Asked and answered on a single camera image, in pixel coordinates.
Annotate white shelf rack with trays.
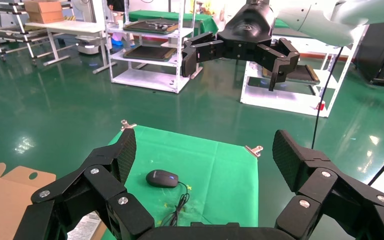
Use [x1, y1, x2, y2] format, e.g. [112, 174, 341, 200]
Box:
[102, 0, 204, 95]

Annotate wide white shelf rack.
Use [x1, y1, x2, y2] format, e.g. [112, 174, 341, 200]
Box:
[239, 24, 369, 118]

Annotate person with blue shoe covers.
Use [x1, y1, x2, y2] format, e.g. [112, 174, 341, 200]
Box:
[107, 0, 137, 47]

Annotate silver metal binder clip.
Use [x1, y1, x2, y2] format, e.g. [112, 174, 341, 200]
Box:
[120, 119, 138, 132]
[244, 145, 264, 159]

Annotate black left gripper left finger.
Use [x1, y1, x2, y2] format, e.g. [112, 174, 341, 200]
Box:
[13, 127, 155, 240]

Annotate open brown cardboard box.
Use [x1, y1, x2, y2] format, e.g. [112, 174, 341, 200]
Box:
[0, 162, 108, 240]

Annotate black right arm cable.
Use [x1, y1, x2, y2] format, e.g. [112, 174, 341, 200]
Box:
[311, 46, 384, 187]

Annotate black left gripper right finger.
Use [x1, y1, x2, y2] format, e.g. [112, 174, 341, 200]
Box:
[272, 129, 384, 240]

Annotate black tray with tools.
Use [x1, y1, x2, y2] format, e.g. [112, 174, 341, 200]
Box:
[123, 19, 180, 36]

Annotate black equipment cabinet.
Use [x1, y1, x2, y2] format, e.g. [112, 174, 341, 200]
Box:
[354, 20, 384, 89]

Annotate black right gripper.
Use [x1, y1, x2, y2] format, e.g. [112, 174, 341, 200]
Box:
[181, 0, 301, 92]

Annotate green table cloth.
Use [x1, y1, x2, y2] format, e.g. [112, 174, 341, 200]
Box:
[100, 125, 260, 240]

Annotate white printed paper leaflet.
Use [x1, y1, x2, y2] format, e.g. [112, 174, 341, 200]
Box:
[66, 211, 103, 240]

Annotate green covered table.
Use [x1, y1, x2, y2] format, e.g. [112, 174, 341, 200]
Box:
[128, 9, 219, 36]

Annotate white mobile floor robot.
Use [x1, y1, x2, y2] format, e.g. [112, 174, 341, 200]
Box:
[76, 35, 102, 56]

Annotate white metal table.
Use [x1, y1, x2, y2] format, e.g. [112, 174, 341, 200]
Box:
[24, 21, 117, 75]

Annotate aluminium frame cart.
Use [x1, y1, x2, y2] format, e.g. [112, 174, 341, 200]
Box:
[0, 0, 74, 63]

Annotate closed brown cardboard carton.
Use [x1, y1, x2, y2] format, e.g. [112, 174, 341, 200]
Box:
[23, 0, 65, 25]

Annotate empty black tray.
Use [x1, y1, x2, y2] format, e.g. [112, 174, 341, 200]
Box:
[123, 45, 177, 63]
[262, 63, 321, 86]

